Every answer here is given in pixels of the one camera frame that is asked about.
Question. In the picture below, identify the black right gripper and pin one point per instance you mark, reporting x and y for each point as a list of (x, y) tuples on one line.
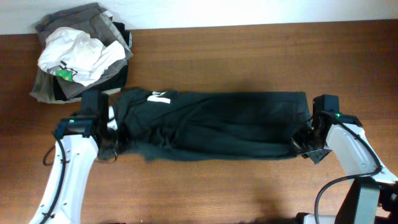
[(306, 144)]

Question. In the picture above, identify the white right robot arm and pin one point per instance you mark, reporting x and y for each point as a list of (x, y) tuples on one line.
[(372, 197)]

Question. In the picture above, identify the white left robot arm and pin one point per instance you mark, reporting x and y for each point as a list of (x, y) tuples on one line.
[(78, 140)]

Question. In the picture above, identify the dark grey folded garment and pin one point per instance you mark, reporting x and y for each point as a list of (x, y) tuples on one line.
[(95, 21)]

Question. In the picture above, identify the dark green t-shirt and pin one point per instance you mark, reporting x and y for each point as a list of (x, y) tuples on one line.
[(194, 126)]

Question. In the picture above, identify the light grey folded garment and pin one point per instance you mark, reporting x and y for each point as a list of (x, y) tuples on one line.
[(43, 90)]

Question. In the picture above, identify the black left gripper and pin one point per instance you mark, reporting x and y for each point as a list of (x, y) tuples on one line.
[(107, 143)]

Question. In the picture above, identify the white printed t-shirt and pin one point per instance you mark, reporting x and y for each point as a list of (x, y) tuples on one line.
[(76, 57)]

